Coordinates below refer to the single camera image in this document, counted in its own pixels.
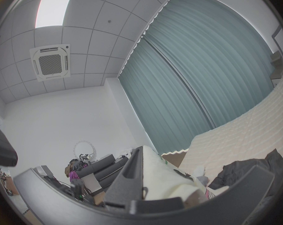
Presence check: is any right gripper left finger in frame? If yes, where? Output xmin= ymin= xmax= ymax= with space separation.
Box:
xmin=105 ymin=146 xmax=148 ymax=207

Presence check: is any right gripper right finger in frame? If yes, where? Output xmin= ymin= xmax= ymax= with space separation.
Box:
xmin=130 ymin=197 xmax=185 ymax=215

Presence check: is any white printed pyjama top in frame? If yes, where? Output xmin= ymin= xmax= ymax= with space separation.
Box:
xmin=141 ymin=145 xmax=209 ymax=202

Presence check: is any bed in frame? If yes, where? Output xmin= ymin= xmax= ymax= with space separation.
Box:
xmin=161 ymin=25 xmax=283 ymax=210

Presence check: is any black sofa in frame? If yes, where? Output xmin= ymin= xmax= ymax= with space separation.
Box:
xmin=82 ymin=154 xmax=130 ymax=192

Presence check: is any grey garment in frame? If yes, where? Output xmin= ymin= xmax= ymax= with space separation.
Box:
xmin=197 ymin=176 xmax=209 ymax=187

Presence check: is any pink garment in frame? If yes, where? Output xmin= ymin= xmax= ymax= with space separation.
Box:
xmin=204 ymin=188 xmax=217 ymax=200

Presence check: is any white garment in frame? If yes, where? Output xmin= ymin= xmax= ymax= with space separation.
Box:
xmin=193 ymin=166 xmax=206 ymax=176

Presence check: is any heap of mixed items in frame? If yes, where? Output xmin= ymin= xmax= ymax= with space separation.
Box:
xmin=65 ymin=154 xmax=95 ymax=180

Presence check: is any blue-green curtain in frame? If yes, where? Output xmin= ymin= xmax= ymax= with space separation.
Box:
xmin=141 ymin=0 xmax=277 ymax=128
xmin=118 ymin=38 xmax=215 ymax=155

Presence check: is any black garment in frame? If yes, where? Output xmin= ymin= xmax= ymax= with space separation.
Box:
xmin=208 ymin=149 xmax=283 ymax=197

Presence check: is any ceiling air conditioner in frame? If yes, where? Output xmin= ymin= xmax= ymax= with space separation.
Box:
xmin=29 ymin=43 xmax=71 ymax=82

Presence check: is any ceiling light panel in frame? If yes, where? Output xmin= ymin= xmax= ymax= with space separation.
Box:
xmin=35 ymin=0 xmax=71 ymax=28

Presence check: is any grey bedside table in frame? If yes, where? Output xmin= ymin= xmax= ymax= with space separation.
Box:
xmin=270 ymin=51 xmax=283 ymax=80

